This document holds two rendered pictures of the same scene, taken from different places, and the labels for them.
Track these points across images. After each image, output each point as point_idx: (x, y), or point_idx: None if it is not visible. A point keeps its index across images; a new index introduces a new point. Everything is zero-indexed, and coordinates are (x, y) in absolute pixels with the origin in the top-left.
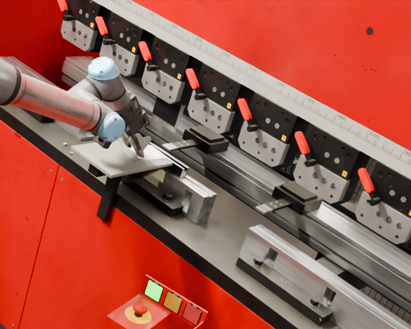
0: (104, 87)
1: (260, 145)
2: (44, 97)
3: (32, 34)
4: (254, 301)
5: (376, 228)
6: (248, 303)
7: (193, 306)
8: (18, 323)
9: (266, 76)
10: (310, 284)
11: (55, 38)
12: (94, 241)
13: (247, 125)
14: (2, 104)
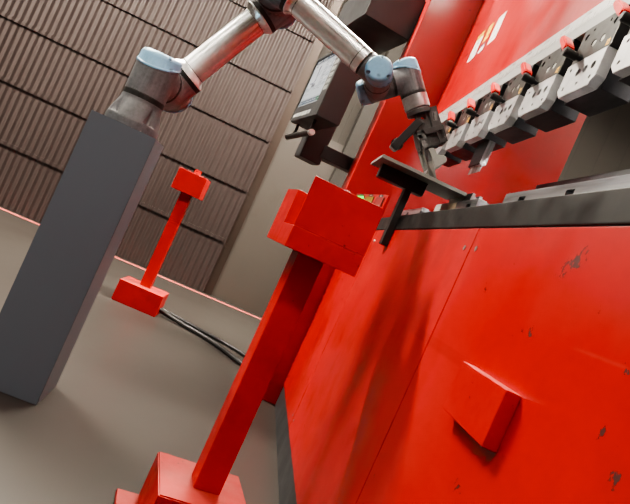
0: (399, 73)
1: (535, 96)
2: (318, 9)
3: None
4: (461, 214)
5: None
6: (456, 221)
7: (380, 196)
8: (296, 410)
9: (556, 35)
10: None
11: None
12: (370, 277)
13: (529, 90)
14: (282, 3)
